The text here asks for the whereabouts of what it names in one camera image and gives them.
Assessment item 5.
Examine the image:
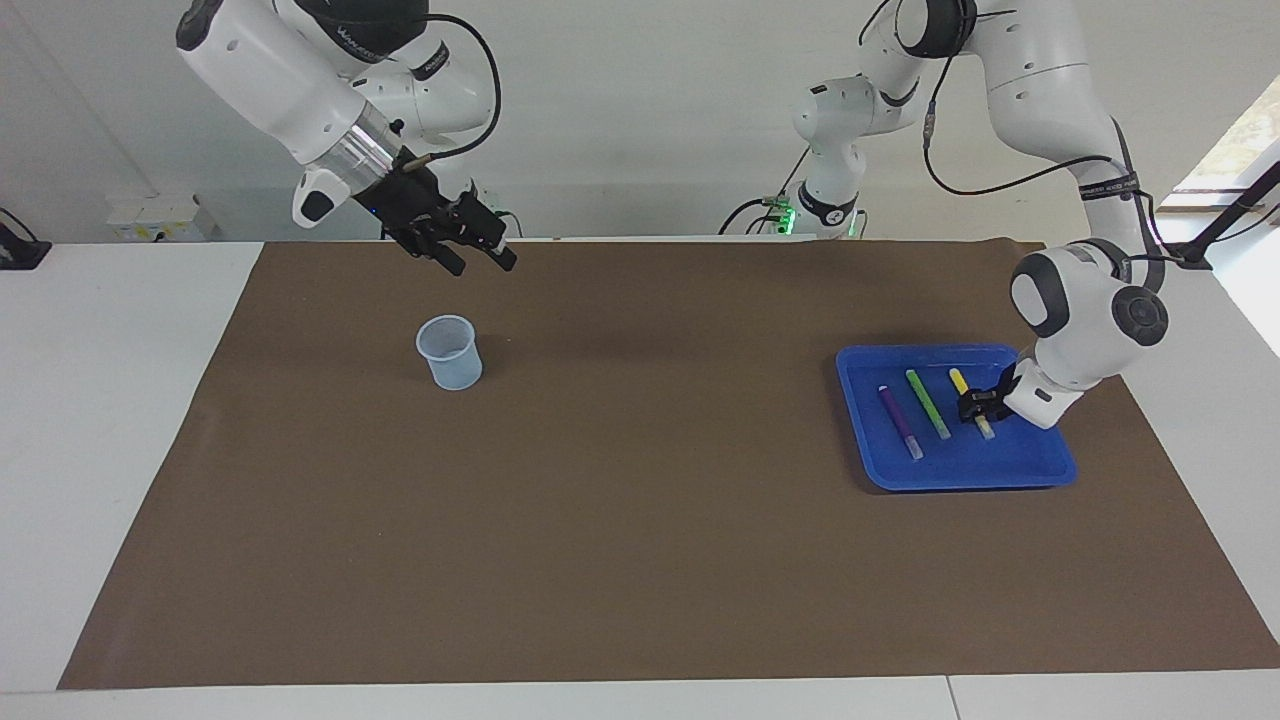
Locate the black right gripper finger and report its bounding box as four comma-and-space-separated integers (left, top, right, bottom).
405, 225, 468, 277
455, 185, 518, 272

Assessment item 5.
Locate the yellow pen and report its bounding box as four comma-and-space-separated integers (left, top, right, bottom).
948, 368, 996, 441

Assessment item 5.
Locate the green pen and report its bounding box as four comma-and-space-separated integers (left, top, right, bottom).
905, 369, 952, 441

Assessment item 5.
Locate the purple pen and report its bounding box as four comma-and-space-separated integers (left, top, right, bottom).
878, 385, 925, 462

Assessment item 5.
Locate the blue plastic tray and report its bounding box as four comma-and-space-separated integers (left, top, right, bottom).
835, 344, 1079, 493

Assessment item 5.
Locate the clear plastic cup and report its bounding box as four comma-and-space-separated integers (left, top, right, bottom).
415, 315, 484, 392

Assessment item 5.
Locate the black clamp stand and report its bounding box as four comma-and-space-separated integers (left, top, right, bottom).
1165, 160, 1280, 271

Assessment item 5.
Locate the white power socket box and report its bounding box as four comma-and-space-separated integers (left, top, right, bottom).
108, 195, 216, 243

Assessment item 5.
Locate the brown table mat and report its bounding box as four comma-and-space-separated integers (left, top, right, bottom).
57, 238, 1280, 691

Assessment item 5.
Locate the bright window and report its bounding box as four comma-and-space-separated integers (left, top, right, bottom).
1170, 75, 1280, 211

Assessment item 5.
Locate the black table clamp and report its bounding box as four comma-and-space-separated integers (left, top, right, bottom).
0, 208, 53, 271

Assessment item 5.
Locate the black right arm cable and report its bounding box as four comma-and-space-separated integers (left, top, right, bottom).
400, 12, 503, 163

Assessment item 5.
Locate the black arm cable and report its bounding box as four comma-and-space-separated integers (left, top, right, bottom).
920, 0, 1201, 271
400, 12, 503, 163

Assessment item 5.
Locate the black left base cable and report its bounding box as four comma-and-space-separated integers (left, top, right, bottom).
718, 150, 813, 237

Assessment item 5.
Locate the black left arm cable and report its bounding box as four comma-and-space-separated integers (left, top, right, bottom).
920, 0, 1201, 271

